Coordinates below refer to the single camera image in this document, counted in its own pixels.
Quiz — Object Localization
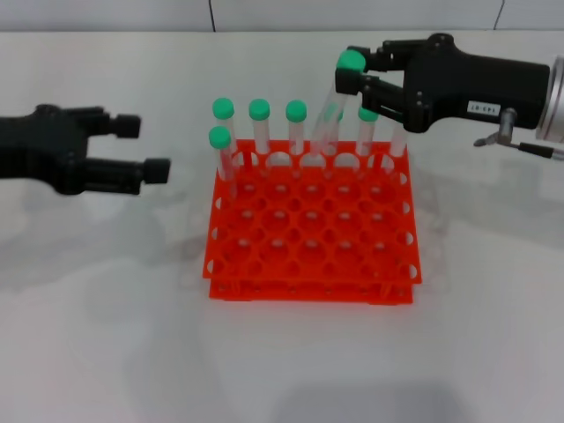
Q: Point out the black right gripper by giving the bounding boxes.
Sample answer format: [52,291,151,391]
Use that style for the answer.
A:
[334,33,552,133]

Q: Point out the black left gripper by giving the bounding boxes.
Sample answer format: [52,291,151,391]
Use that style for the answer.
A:
[0,104,172,197]

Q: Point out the green capped clear test tube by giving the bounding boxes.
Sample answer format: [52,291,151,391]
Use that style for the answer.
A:
[325,110,345,178]
[285,100,308,178]
[248,99,272,177]
[388,125,409,176]
[310,49,367,160]
[211,97,242,177]
[208,125,239,199]
[356,107,381,177]

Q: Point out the orange test tube rack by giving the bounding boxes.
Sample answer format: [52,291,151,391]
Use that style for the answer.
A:
[201,139,423,306]

